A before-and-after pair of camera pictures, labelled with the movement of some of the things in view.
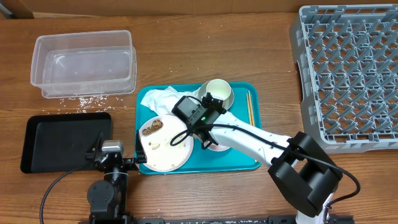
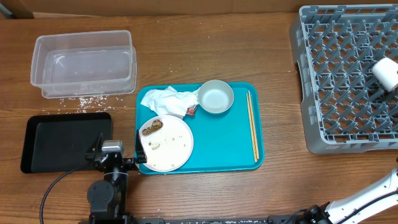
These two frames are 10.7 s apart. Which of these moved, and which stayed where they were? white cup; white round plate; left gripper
Moved: white cup
Stayed: left gripper; white round plate
